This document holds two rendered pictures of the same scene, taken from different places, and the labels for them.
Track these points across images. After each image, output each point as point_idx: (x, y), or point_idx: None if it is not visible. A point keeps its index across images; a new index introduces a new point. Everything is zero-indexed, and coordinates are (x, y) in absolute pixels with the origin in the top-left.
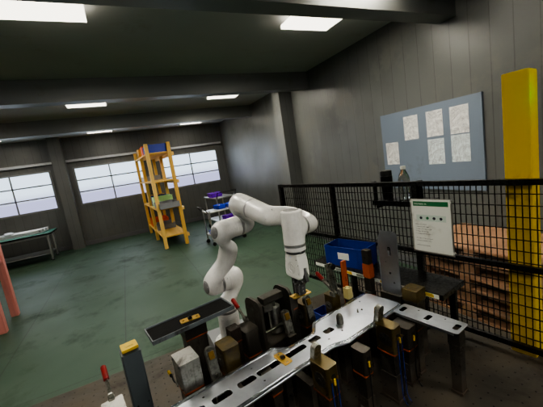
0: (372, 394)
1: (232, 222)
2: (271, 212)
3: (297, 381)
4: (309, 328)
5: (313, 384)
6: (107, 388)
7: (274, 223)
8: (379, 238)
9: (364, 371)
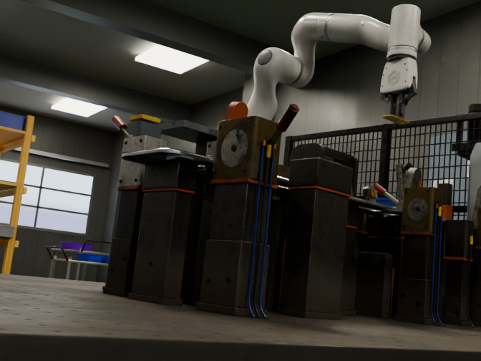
0: (467, 296)
1: (290, 54)
2: (371, 21)
3: (358, 261)
4: (364, 236)
5: (388, 253)
6: (128, 133)
7: (370, 38)
8: (473, 155)
9: (462, 248)
